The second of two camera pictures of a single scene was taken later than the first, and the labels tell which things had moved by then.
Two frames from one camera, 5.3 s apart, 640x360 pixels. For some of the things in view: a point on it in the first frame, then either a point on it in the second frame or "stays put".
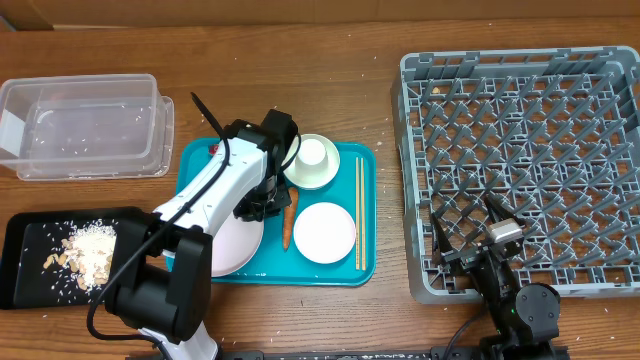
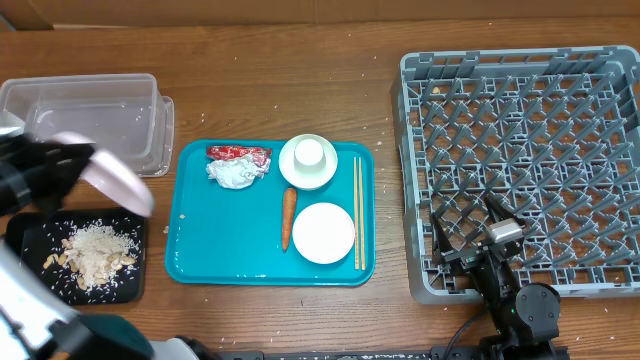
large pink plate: (234, 243) → (113, 174)
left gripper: (282, 198) → (47, 182)
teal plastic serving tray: (325, 237) stays put
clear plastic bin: (86, 128) stays put
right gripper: (463, 257) stays put
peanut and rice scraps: (86, 253) stays put
